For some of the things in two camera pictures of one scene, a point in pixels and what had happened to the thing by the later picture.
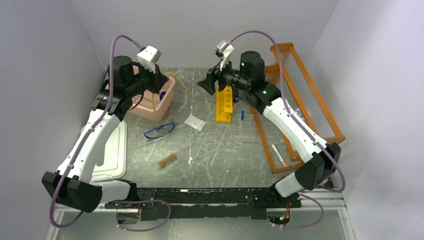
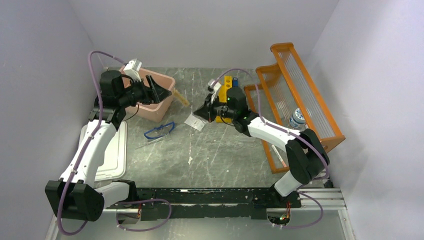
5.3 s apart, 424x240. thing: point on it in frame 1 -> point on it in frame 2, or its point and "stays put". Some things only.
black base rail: (205, 204) stays put
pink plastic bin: (152, 105) stays put
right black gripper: (208, 83) -> (207, 112)
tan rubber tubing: (153, 97) -> (185, 102)
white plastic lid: (114, 165) stays put
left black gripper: (159, 79) -> (154, 93)
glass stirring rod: (151, 142) stays put
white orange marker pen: (279, 156) stays put
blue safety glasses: (159, 131) stays put
